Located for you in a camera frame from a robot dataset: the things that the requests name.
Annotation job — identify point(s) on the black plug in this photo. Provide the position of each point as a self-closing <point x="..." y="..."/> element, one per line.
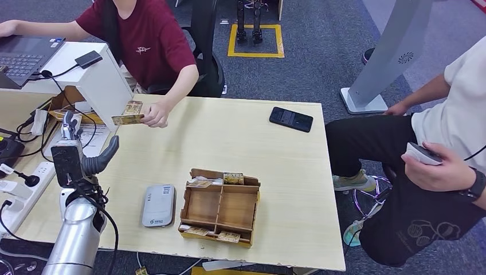
<point x="32" y="180"/>

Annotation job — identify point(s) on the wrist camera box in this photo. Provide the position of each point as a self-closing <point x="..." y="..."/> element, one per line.
<point x="66" y="165"/>

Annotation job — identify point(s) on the brown cardboard box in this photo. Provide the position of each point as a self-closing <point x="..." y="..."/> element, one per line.
<point x="62" y="99"/>

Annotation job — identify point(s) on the white paper slip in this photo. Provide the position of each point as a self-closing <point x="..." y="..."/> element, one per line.
<point x="184" y="227"/>
<point x="217" y="182"/>

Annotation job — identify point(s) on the white handheld device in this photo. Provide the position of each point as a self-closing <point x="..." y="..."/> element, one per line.
<point x="421" y="155"/>

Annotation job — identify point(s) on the white power strip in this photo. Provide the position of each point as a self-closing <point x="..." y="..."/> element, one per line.
<point x="41" y="174"/>

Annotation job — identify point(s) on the black shoe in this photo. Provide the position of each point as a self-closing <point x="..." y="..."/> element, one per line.
<point x="368" y="55"/>

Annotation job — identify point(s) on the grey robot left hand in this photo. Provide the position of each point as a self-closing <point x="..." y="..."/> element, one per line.
<point x="98" y="163"/>

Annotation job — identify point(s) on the black usb hub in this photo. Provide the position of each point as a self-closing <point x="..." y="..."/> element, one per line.
<point x="88" y="59"/>

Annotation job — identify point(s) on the grey kiosk stand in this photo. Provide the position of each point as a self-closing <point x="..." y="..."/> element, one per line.
<point x="395" y="45"/>

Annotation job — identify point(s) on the standing humanoid robot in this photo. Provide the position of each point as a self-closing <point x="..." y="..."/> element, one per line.
<point x="241" y="22"/>

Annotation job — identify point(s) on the black office chair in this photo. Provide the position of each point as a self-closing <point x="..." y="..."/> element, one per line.
<point x="205" y="38"/>

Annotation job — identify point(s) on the person's left forearm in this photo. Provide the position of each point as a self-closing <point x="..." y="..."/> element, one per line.
<point x="182" y="87"/>
<point x="482" y="203"/>

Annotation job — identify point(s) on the yellow flat box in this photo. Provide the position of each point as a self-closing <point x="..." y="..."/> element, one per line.
<point x="220" y="272"/>

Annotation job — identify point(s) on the black wristwatch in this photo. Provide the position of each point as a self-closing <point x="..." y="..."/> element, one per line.
<point x="476" y="186"/>

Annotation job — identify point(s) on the black smartphone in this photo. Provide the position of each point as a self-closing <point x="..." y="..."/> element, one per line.
<point x="291" y="119"/>

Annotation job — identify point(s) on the person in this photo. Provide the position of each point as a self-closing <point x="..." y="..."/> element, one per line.
<point x="379" y="144"/>
<point x="152" y="38"/>

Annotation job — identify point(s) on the wooden card organizer box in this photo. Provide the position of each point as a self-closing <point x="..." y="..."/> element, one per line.
<point x="203" y="207"/>

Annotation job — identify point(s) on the small yellow tag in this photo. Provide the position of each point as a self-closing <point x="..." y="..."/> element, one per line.
<point x="141" y="271"/>

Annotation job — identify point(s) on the white plug adapter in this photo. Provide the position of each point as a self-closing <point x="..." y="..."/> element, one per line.
<point x="15" y="189"/>

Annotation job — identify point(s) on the white card reader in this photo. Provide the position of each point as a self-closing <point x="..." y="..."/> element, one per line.
<point x="158" y="207"/>

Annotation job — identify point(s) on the grey laptop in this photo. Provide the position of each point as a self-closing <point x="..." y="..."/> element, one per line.
<point x="22" y="59"/>

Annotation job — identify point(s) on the person's right forearm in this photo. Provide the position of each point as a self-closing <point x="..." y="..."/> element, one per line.
<point x="429" y="91"/>
<point x="49" y="31"/>

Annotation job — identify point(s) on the printed paper sheet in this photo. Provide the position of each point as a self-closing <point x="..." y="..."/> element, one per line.
<point x="95" y="136"/>

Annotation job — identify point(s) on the person's right hand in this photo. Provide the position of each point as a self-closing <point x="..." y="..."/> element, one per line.
<point x="8" y="29"/>
<point x="396" y="110"/>

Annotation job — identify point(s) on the person's left hand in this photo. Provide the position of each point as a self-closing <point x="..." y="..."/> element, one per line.
<point x="157" y="114"/>
<point x="440" y="174"/>

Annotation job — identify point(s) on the black controller box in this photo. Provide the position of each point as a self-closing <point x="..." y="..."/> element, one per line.
<point x="9" y="151"/>

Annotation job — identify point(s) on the white desk riser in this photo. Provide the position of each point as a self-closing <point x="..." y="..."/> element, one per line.
<point x="102" y="85"/>

